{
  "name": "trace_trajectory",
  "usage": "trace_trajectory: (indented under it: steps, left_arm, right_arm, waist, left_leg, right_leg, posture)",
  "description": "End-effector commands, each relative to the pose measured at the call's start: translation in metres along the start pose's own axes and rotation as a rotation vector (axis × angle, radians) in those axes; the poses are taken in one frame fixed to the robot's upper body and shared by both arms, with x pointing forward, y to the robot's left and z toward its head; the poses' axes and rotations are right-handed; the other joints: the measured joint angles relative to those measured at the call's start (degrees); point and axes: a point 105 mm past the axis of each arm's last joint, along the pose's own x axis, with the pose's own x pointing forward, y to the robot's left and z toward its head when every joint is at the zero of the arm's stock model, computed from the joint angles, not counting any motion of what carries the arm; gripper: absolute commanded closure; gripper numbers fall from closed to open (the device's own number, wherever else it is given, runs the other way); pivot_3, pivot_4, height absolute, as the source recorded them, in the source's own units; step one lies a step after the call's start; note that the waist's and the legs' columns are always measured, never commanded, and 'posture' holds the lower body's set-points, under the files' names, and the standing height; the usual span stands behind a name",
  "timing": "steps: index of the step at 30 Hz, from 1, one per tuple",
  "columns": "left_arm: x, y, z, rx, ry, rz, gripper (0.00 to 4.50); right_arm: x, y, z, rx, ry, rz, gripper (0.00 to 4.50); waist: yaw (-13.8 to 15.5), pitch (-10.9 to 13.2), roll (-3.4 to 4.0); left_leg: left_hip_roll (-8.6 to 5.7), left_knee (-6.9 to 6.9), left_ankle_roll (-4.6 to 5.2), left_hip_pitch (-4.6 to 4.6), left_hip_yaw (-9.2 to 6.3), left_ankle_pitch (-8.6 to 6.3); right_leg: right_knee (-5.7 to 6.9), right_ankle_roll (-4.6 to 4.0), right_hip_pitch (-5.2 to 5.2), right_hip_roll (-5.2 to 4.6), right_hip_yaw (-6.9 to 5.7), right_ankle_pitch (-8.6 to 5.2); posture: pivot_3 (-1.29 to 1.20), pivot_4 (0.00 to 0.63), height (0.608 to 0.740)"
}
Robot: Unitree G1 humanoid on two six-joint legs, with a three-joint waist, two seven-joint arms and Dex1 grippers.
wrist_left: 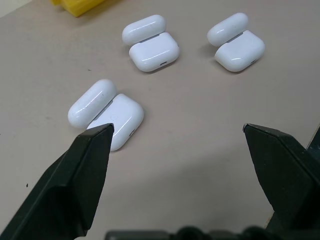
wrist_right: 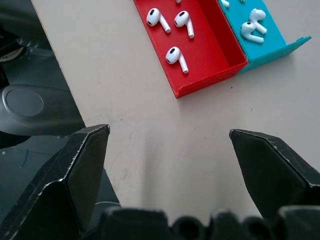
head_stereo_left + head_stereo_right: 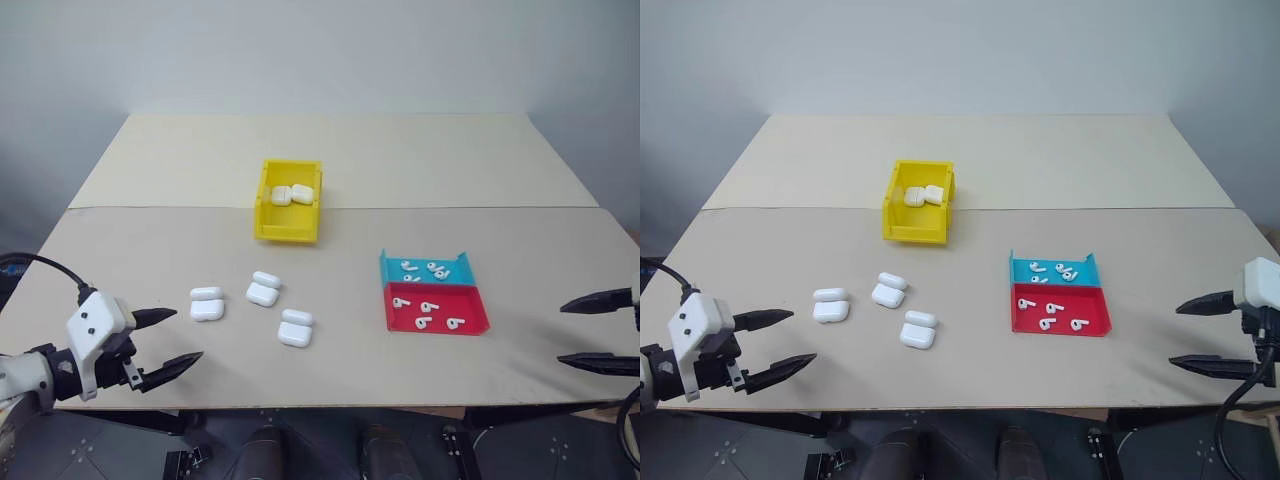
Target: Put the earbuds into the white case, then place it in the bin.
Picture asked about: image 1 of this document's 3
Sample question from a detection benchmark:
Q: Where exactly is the yellow plastic object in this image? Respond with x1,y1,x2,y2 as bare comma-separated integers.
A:
50,0,106,18

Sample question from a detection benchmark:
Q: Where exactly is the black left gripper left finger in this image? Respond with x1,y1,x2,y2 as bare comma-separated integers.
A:
0,123,115,240

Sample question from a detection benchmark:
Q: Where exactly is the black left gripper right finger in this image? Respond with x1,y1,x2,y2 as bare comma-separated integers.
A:
242,122,320,230

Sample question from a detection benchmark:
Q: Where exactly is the white earbud case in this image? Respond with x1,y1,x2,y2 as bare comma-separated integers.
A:
121,14,181,73
67,79,145,152
206,12,266,73

